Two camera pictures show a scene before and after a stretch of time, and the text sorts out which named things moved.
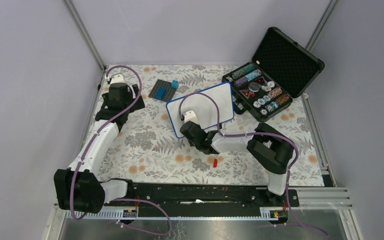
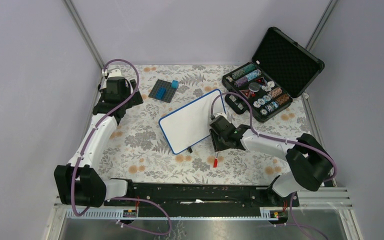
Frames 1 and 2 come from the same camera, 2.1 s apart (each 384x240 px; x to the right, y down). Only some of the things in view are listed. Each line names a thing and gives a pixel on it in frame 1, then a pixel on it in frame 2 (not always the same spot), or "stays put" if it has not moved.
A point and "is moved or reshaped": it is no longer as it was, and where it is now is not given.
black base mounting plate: [167, 200] stays put
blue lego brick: [160, 92] stays put
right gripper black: [191, 143] -> [217, 146]
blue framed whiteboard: [203, 107] is moved or reshaped
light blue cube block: [175, 84] stays put
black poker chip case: [280, 70] stays put
